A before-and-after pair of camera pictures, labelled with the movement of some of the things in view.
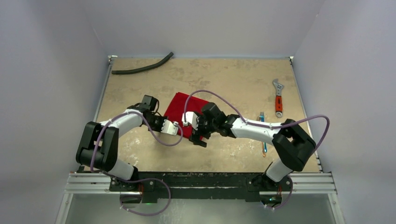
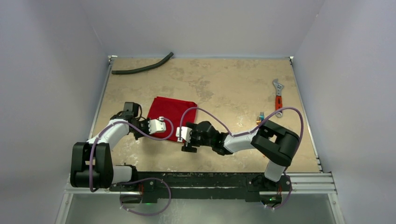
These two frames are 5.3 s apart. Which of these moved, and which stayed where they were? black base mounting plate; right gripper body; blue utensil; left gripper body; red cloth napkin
Moved: left gripper body; right gripper body; red cloth napkin
Stayed: black base mounting plate; blue utensil
